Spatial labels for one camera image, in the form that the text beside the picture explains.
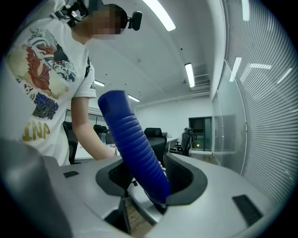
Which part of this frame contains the person's left forearm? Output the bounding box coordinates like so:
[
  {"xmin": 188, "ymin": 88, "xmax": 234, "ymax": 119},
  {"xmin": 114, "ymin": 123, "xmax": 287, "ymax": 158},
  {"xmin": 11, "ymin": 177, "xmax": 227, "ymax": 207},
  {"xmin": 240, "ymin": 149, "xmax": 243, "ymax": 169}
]
[{"xmin": 71, "ymin": 96, "xmax": 117, "ymax": 161}]

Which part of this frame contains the black head-mount rig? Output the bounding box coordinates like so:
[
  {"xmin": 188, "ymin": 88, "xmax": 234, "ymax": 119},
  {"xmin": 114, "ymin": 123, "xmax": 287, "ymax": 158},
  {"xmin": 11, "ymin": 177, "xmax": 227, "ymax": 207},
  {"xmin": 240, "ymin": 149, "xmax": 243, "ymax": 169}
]
[{"xmin": 61, "ymin": 0, "xmax": 89, "ymax": 28}]

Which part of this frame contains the blue-handled mop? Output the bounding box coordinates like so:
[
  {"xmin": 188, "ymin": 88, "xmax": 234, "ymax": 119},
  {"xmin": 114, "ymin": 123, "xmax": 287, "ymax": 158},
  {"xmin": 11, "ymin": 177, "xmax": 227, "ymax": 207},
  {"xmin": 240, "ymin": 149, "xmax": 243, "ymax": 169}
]
[{"xmin": 97, "ymin": 90, "xmax": 170, "ymax": 210}]

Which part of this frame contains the grey jacket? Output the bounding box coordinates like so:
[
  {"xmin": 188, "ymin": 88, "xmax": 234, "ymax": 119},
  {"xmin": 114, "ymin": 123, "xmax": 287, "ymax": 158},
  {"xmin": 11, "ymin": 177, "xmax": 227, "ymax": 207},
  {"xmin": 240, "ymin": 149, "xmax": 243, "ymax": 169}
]
[{"xmin": 182, "ymin": 127, "xmax": 194, "ymax": 152}]

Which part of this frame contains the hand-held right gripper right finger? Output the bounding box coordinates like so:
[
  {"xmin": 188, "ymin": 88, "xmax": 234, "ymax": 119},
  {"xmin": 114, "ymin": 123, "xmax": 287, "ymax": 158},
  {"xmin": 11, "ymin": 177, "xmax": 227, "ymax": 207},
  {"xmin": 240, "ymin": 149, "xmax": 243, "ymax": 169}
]
[{"xmin": 130, "ymin": 153, "xmax": 280, "ymax": 238}]

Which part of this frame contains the white printed t-shirt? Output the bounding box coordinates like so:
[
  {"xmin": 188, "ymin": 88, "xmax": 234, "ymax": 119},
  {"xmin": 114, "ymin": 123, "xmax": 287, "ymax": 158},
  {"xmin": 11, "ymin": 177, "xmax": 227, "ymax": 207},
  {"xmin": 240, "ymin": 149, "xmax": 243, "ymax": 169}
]
[{"xmin": 6, "ymin": 0, "xmax": 96, "ymax": 167}]

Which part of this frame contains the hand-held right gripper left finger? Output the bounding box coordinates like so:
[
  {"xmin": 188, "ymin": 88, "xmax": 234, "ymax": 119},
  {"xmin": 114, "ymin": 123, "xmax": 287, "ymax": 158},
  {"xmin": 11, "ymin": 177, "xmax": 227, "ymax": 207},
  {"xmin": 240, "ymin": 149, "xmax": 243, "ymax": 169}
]
[{"xmin": 43, "ymin": 156, "xmax": 138, "ymax": 238}]

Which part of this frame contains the person's head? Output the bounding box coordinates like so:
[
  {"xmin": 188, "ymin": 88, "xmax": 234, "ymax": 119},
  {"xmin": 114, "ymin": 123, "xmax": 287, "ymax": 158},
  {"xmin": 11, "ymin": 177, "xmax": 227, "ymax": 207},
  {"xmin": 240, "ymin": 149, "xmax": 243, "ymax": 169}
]
[{"xmin": 72, "ymin": 3, "xmax": 129, "ymax": 45}]

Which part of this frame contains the tall black office chair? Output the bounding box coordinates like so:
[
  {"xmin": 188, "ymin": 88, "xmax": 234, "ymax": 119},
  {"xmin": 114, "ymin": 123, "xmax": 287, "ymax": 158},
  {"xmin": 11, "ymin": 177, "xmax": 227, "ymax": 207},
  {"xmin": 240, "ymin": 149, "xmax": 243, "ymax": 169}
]
[{"xmin": 169, "ymin": 137, "xmax": 194, "ymax": 157}]

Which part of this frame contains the black head camera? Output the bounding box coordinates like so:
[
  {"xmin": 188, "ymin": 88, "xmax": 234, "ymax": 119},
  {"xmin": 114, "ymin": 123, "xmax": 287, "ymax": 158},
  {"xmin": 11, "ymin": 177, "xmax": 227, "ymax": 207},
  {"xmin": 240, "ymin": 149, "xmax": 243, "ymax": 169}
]
[{"xmin": 128, "ymin": 11, "xmax": 143, "ymax": 31}]

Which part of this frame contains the dark glass door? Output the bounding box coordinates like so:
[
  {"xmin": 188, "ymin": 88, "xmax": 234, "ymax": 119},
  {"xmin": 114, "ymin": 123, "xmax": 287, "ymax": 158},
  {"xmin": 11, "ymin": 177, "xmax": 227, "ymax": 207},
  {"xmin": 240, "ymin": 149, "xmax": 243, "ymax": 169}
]
[{"xmin": 188, "ymin": 117, "xmax": 213, "ymax": 152}]

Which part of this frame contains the glass partition with blinds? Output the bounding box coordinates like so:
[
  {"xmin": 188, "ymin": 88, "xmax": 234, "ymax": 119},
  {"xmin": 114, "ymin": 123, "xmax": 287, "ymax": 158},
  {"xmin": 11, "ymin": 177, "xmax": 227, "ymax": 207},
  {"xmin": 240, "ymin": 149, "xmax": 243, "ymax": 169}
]
[{"xmin": 210, "ymin": 0, "xmax": 298, "ymax": 205}]

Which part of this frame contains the white desk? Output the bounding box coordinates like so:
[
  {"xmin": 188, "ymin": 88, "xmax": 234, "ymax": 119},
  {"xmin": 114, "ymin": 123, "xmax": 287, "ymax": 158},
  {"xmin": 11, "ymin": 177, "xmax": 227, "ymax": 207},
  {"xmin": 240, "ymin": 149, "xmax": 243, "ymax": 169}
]
[{"xmin": 74, "ymin": 136, "xmax": 180, "ymax": 161}]

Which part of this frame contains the black mesh office chair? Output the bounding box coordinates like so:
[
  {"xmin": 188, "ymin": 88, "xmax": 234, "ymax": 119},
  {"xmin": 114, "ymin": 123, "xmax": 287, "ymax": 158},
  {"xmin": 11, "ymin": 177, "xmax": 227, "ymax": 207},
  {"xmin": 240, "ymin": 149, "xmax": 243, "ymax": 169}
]
[{"xmin": 143, "ymin": 127, "xmax": 168, "ymax": 168}]

